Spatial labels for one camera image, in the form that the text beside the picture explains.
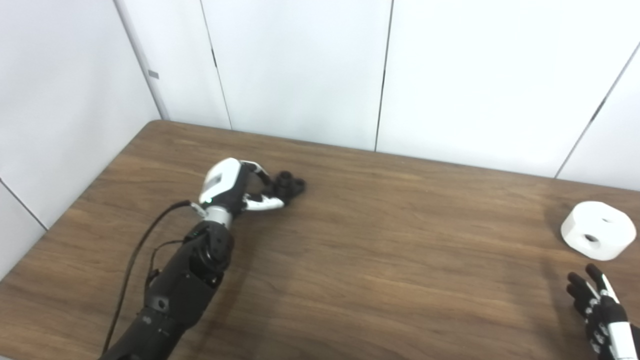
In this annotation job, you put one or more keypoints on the black flanged holder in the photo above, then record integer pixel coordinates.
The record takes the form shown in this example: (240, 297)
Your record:
(292, 186)

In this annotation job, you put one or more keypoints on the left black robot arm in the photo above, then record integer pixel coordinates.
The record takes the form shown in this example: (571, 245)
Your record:
(185, 285)

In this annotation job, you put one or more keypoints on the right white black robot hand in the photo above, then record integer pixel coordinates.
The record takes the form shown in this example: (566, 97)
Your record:
(607, 320)

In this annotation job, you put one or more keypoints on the small grey wall label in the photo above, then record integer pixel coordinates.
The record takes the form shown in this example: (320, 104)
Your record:
(153, 74)

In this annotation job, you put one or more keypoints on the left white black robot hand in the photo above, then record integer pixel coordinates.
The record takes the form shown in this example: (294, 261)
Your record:
(220, 182)

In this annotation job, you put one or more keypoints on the round white piece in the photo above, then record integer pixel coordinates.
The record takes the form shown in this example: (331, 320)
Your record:
(600, 227)

